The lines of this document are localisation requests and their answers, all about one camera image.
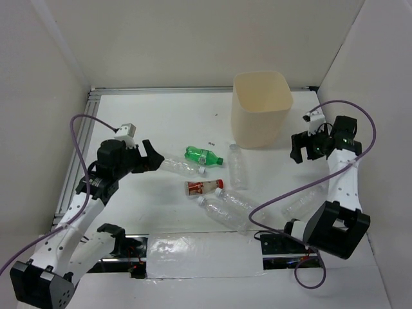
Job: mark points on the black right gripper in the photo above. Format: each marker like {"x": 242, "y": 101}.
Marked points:
{"x": 302, "y": 140}

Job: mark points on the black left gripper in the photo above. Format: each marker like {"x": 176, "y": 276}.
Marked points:
{"x": 150, "y": 162}

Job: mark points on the clear crushed bottle white cap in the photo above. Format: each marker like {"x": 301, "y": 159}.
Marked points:
{"x": 181, "y": 166}

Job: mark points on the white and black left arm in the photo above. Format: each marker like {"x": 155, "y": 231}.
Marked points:
{"x": 51, "y": 276}

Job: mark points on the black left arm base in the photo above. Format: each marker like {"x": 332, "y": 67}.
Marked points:
{"x": 128, "y": 256}

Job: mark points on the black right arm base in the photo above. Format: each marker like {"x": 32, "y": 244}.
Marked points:
{"x": 280, "y": 252}

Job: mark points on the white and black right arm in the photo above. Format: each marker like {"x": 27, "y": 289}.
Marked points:
{"x": 339, "y": 224}

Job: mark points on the cream plastic bin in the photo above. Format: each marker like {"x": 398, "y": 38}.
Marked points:
{"x": 261, "y": 101}

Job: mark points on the clear bottle beside bin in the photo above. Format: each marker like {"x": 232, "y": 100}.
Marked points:
{"x": 237, "y": 168}

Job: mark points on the red label bottle red cap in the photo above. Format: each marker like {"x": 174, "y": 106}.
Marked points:
{"x": 201, "y": 188}

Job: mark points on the green plastic bottle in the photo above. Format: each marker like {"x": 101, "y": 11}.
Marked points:
{"x": 202, "y": 156}

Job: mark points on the clear bottle white cap upper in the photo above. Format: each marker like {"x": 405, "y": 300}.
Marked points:
{"x": 235, "y": 199}

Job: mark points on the clear bottle white cap lower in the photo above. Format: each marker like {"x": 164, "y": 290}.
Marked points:
{"x": 224, "y": 214}

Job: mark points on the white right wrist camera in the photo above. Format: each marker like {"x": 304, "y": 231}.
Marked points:
{"x": 315, "y": 120}

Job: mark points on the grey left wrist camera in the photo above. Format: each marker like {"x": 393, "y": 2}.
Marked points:
{"x": 126, "y": 134}

